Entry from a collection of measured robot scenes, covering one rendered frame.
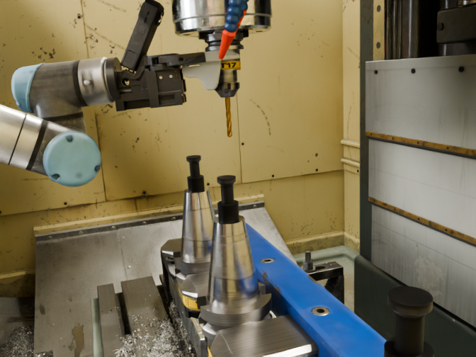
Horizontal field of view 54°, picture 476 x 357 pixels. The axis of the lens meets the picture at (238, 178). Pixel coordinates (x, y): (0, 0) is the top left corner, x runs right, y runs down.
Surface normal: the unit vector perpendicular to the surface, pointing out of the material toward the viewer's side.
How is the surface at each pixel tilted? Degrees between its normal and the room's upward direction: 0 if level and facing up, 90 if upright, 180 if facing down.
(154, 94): 90
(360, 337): 0
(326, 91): 90
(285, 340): 0
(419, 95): 90
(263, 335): 0
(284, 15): 90
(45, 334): 24
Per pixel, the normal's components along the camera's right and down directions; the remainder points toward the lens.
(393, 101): -0.95, 0.13
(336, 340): -0.06, -0.97
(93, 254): 0.08, -0.81
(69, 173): 0.41, 0.16
